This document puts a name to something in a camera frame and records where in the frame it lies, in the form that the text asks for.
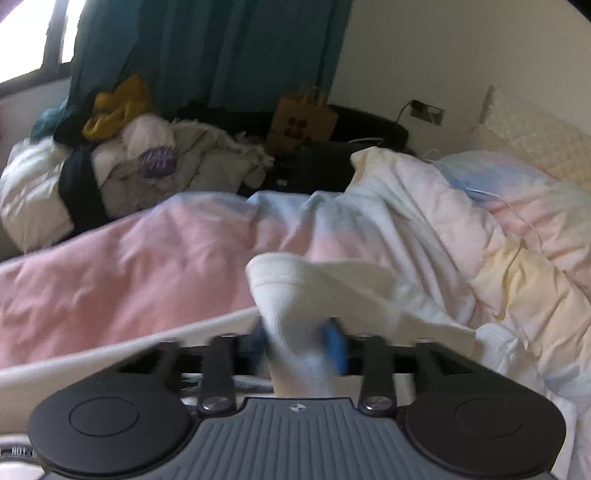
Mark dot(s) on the window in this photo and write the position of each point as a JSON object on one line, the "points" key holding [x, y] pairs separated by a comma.
{"points": [[27, 37]]}

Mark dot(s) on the grey white clothes heap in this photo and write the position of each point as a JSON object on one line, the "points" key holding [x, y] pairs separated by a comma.
{"points": [[203, 152]]}

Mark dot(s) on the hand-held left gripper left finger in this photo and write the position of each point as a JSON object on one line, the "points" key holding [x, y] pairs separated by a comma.
{"points": [[256, 346]]}

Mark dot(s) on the pastel tie-dye duvet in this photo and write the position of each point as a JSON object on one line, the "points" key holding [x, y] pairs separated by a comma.
{"points": [[138, 258]]}

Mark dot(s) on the black couch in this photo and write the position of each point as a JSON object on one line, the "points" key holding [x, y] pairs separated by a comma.
{"points": [[369, 124]]}

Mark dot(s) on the brown paper bag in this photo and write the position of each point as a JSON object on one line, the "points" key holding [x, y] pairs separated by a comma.
{"points": [[300, 122]]}

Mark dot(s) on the yellow garment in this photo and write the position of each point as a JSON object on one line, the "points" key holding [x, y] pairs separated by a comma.
{"points": [[120, 108]]}

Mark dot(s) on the black garment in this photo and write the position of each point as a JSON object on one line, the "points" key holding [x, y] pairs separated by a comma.
{"points": [[81, 189]]}

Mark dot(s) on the white quilted headboard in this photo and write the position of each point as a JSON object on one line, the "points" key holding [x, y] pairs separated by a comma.
{"points": [[545, 129]]}

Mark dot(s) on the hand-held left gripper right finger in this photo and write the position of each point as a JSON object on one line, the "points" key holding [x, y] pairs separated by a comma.
{"points": [[336, 346]]}

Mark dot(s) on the blue curtain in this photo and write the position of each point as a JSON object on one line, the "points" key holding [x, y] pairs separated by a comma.
{"points": [[221, 46]]}

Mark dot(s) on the white puffy quilt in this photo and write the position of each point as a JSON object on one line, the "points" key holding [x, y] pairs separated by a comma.
{"points": [[27, 194]]}

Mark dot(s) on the pastel tie-dye pillow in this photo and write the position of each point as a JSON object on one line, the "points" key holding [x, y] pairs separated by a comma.
{"points": [[508, 170]]}

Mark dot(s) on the teal garment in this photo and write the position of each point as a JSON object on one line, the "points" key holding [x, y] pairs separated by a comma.
{"points": [[46, 122]]}

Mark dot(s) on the wall socket with plug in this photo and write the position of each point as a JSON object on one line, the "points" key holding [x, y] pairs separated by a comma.
{"points": [[429, 113]]}

